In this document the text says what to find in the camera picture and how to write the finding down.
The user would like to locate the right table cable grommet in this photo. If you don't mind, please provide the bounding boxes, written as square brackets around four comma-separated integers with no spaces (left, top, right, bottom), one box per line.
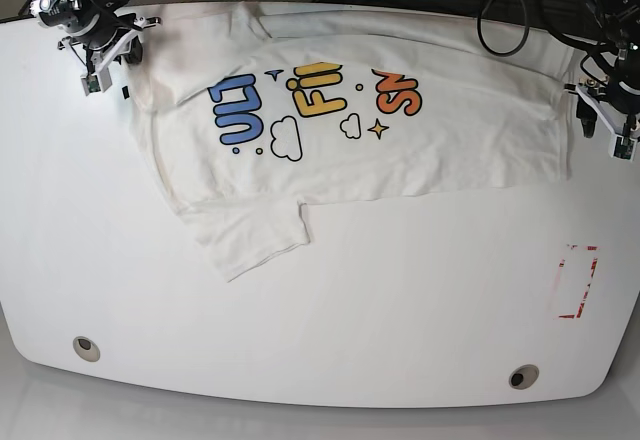
[508,364,540,390]

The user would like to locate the white printed t-shirt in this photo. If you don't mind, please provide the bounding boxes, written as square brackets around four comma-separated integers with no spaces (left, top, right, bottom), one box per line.
[128,4,573,281]

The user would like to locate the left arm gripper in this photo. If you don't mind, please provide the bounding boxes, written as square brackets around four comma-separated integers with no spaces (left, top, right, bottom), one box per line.
[564,79,639,140]

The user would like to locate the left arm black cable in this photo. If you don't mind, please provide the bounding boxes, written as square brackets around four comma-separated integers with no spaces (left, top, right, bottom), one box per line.
[475,0,601,59]

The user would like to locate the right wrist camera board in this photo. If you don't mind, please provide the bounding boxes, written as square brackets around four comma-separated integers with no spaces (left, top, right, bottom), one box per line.
[81,71,112,96]

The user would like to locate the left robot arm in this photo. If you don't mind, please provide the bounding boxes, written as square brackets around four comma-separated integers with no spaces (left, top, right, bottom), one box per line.
[535,0,639,146]

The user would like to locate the table cable grommet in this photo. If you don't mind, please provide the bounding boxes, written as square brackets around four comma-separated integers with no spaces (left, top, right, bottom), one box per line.
[508,364,540,390]
[72,336,101,363]

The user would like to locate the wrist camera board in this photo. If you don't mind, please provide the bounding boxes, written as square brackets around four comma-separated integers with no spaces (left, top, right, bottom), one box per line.
[81,71,112,96]
[609,135,639,162]

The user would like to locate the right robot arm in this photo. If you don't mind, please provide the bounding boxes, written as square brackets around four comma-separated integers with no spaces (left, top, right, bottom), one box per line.
[19,0,161,93]

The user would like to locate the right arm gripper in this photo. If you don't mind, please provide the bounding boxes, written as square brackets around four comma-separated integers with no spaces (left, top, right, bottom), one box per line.
[55,13,162,76]

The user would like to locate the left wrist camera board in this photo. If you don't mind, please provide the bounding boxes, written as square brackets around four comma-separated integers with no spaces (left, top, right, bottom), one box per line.
[609,135,639,162]

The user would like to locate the red tape rectangle marking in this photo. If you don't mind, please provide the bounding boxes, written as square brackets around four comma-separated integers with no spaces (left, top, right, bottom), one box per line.
[552,244,600,320]

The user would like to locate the left table cable grommet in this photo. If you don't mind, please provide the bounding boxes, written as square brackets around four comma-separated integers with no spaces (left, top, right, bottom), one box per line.
[72,336,101,363]

